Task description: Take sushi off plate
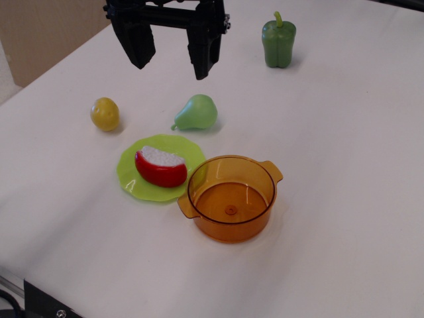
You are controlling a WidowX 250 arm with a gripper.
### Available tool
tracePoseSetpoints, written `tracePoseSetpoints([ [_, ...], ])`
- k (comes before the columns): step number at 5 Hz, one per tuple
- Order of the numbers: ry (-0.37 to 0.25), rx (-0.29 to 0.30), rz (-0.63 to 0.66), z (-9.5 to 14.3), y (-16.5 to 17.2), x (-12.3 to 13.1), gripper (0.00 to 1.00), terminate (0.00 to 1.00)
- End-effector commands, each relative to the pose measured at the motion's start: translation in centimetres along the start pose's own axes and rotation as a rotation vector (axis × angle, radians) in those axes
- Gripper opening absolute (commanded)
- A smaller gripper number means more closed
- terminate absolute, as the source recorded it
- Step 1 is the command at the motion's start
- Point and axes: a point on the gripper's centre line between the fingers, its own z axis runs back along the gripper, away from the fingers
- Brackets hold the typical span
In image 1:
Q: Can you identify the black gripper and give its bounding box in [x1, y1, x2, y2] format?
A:
[103, 1, 230, 80]

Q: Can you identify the light green plastic plate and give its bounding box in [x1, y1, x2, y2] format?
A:
[116, 134, 206, 202]

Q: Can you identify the green toy pear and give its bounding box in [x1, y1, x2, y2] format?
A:
[171, 94, 218, 131]

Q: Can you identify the yellow toy lemon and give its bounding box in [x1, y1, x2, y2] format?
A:
[90, 97, 120, 132]

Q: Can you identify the green toy bell pepper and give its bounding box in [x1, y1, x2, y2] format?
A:
[262, 11, 297, 68]

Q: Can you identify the orange transparent plastic pot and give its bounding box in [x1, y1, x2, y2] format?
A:
[178, 155, 283, 243]

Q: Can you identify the aluminium table rail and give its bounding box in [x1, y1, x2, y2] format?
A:
[1, 272, 25, 299]

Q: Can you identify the black metal corner bracket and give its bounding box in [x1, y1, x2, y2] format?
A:
[23, 280, 83, 318]

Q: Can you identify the black cable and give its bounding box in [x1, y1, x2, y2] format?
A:
[0, 288, 25, 318]

